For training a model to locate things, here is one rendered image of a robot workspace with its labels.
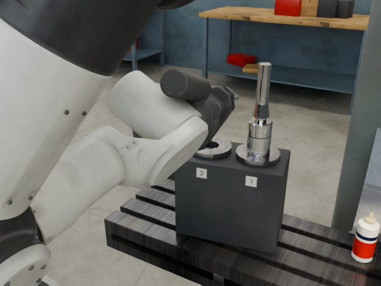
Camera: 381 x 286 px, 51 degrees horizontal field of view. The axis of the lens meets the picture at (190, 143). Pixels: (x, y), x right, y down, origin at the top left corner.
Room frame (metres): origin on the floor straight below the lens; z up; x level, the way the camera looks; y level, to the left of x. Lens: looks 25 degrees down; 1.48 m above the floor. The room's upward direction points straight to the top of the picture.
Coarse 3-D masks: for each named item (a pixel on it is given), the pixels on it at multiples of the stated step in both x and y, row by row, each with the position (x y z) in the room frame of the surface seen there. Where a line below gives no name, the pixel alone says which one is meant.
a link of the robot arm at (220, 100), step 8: (216, 88) 0.64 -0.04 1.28; (224, 88) 0.65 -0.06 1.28; (216, 96) 0.63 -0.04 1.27; (224, 96) 0.63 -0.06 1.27; (232, 96) 0.64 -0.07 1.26; (208, 104) 0.54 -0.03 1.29; (216, 104) 0.59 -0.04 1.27; (224, 104) 0.61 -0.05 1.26; (232, 104) 0.63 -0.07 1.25; (216, 112) 0.56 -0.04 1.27; (224, 112) 0.61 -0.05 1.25; (216, 120) 0.55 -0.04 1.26; (224, 120) 0.63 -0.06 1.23; (216, 128) 0.55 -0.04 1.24; (208, 136) 0.53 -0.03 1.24
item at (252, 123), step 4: (248, 120) 0.73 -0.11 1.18; (252, 120) 0.73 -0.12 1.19; (268, 120) 0.73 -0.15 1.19; (248, 124) 0.72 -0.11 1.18; (252, 124) 0.71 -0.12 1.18; (256, 124) 0.71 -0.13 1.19; (260, 124) 0.71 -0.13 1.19; (264, 124) 0.71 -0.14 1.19; (268, 124) 0.71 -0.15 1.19; (272, 124) 0.72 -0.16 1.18; (256, 128) 0.71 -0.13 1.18; (260, 128) 0.70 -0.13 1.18; (264, 128) 0.70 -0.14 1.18; (268, 128) 0.71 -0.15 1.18
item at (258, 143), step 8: (248, 128) 0.72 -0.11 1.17; (248, 136) 0.72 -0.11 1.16; (256, 136) 0.71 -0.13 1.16; (264, 136) 0.70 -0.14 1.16; (248, 144) 0.72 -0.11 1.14; (256, 144) 0.71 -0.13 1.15; (264, 144) 0.70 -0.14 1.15; (248, 152) 0.72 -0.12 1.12; (256, 152) 0.70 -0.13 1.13; (264, 152) 0.71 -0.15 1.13
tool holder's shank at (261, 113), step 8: (264, 64) 0.72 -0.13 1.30; (264, 72) 0.72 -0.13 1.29; (264, 80) 0.71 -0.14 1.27; (264, 88) 0.71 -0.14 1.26; (256, 96) 0.73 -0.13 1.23; (264, 96) 0.71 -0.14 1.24; (256, 104) 0.72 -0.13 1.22; (264, 104) 0.72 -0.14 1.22; (256, 112) 0.72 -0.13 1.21; (264, 112) 0.71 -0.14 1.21; (256, 120) 0.72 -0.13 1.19; (264, 120) 0.72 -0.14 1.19
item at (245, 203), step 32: (192, 160) 0.71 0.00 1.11; (224, 160) 0.71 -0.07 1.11; (256, 160) 0.69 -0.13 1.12; (288, 160) 0.72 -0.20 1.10; (192, 192) 0.71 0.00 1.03; (224, 192) 0.69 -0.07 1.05; (256, 192) 0.67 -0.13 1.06; (192, 224) 0.71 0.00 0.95; (224, 224) 0.69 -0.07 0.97; (256, 224) 0.66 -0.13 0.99
